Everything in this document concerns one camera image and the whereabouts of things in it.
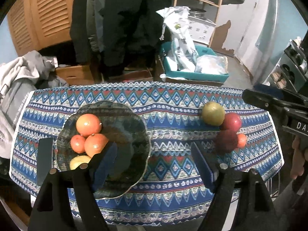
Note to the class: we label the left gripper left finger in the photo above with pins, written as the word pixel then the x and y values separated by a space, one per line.
pixel 52 210

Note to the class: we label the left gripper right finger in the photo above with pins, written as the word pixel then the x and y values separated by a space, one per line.
pixel 255 210

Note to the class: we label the yellow pear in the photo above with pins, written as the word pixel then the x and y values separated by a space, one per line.
pixel 213 114
pixel 78 160

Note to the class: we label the small tangerine front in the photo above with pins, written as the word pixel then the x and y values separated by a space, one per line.
pixel 77 143

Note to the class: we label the small tangerine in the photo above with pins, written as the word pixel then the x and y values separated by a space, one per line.
pixel 242 140
pixel 77 143

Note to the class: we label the dark red apple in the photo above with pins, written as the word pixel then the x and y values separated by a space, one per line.
pixel 226 141

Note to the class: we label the large orange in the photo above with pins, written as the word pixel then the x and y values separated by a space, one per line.
pixel 95 143

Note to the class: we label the person's right hand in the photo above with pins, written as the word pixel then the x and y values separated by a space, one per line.
pixel 298 159

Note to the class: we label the shoe rack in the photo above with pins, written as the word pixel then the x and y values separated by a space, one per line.
pixel 290 72

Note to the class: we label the black smartphone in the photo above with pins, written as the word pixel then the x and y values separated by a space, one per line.
pixel 44 159

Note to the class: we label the patterned blue tablecloth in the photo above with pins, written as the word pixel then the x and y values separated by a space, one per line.
pixel 171 190

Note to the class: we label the clear plastic bag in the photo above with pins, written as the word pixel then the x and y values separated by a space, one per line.
pixel 211 64

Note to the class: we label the dark glass scalloped plate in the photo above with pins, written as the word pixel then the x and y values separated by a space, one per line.
pixel 122 126

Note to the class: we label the cardboard box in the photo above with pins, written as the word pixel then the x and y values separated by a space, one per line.
pixel 90 75

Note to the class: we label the pile of grey clothes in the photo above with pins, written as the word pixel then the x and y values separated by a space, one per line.
pixel 18 78

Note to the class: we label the steel steamer pot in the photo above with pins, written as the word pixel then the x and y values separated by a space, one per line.
pixel 197 13

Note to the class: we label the teal storage box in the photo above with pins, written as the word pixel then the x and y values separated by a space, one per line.
pixel 170 66

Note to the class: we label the white rice bag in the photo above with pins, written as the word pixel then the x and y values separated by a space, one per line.
pixel 183 50

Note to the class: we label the wooden shelf rack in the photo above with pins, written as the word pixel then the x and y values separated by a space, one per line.
pixel 199 2

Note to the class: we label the black hanging coat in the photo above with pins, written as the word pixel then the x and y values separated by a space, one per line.
pixel 121 30

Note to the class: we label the wooden louvered wardrobe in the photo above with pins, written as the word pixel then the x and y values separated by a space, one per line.
pixel 38 24

